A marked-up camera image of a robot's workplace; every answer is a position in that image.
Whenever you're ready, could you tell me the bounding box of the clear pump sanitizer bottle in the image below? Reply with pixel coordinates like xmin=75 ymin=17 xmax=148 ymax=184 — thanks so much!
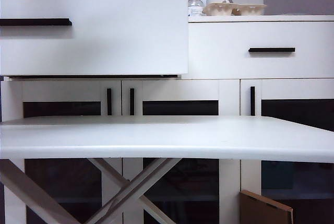
xmin=188 ymin=0 xmax=204 ymax=17

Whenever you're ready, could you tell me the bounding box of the beige egg carton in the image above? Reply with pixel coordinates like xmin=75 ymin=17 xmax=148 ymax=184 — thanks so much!
xmin=231 ymin=4 xmax=268 ymax=16
xmin=202 ymin=2 xmax=240 ymax=17

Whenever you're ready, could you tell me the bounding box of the black drawer bar handle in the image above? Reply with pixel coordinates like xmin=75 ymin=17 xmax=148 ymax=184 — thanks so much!
xmin=248 ymin=47 xmax=296 ymax=53
xmin=0 ymin=18 xmax=73 ymax=27

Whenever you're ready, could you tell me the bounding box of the black vertical door handle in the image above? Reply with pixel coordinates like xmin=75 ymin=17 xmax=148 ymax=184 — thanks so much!
xmin=129 ymin=88 xmax=136 ymax=116
xmin=106 ymin=88 xmax=113 ymax=116
xmin=249 ymin=86 xmax=256 ymax=116

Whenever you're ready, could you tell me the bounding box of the white sideboard cabinet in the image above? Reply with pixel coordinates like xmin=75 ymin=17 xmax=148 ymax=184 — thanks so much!
xmin=0 ymin=15 xmax=334 ymax=224

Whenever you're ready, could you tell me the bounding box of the white glass-panel cabinet door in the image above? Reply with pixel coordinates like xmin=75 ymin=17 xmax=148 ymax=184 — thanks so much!
xmin=121 ymin=79 xmax=241 ymax=224
xmin=0 ymin=80 xmax=122 ymax=224
xmin=240 ymin=78 xmax=334 ymax=224

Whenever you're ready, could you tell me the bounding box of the white ceramic mug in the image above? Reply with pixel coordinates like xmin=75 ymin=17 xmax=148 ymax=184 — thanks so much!
xmin=206 ymin=0 xmax=232 ymax=6

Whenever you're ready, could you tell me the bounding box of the wide white table leg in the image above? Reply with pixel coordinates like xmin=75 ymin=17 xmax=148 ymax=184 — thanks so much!
xmin=0 ymin=159 xmax=80 ymax=224

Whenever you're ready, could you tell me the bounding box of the brown cardboard sheet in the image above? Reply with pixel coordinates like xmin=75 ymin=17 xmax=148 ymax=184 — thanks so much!
xmin=240 ymin=189 xmax=294 ymax=224

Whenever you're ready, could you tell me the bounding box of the white drawer front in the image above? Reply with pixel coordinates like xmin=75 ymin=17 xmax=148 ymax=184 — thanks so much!
xmin=188 ymin=22 xmax=334 ymax=80
xmin=0 ymin=0 xmax=189 ymax=82

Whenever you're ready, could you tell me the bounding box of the white crossed table leg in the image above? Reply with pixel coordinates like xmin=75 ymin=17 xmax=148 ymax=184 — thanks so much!
xmin=85 ymin=158 xmax=183 ymax=224
xmin=87 ymin=158 xmax=177 ymax=224

